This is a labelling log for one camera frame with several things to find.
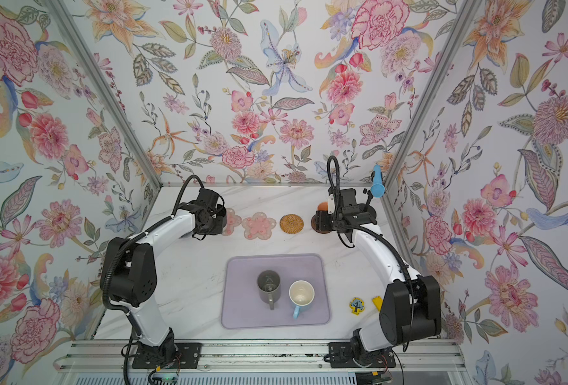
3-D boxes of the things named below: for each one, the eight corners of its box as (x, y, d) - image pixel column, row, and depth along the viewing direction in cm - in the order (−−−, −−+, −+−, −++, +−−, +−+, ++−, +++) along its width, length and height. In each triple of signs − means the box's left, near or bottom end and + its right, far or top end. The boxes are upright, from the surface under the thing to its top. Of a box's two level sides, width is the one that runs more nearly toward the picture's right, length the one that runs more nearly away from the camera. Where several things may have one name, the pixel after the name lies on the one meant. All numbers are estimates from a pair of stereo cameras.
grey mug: (271, 313, 85) (270, 301, 76) (255, 291, 90) (252, 278, 80) (288, 299, 88) (288, 287, 79) (272, 279, 93) (270, 265, 83)
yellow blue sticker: (350, 314, 84) (352, 312, 83) (348, 300, 88) (349, 297, 86) (364, 314, 84) (366, 312, 83) (361, 300, 88) (363, 297, 86)
